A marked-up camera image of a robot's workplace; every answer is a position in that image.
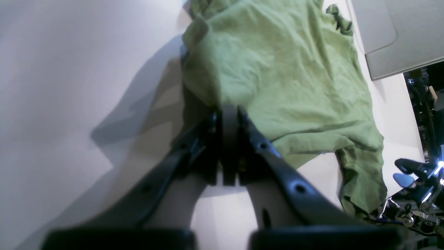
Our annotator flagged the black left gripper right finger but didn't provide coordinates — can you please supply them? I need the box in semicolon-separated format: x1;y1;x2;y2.
221;106;400;250

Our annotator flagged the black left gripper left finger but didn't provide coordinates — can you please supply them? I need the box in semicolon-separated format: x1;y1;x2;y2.
42;110;221;250

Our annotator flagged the green t-shirt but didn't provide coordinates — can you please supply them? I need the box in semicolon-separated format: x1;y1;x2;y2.
182;0;387;217

